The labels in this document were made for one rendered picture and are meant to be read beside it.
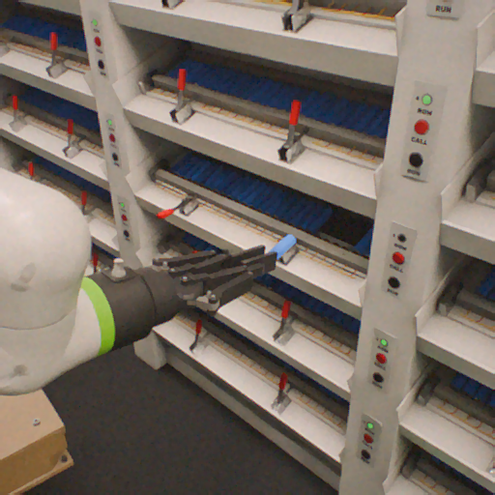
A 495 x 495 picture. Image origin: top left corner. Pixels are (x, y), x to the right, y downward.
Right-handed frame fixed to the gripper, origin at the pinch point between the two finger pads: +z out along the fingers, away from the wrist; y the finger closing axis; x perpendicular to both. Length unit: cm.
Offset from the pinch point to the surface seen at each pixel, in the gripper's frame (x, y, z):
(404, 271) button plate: -1.9, -16.2, 14.9
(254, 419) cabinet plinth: 58, 17, 28
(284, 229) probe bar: 3.2, 10.7, 19.7
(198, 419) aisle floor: 62, 28, 21
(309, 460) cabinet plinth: 58, 0, 29
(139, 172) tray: 4, 50, 15
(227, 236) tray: 8.1, 21.4, 15.9
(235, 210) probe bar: 3.7, 23.0, 18.7
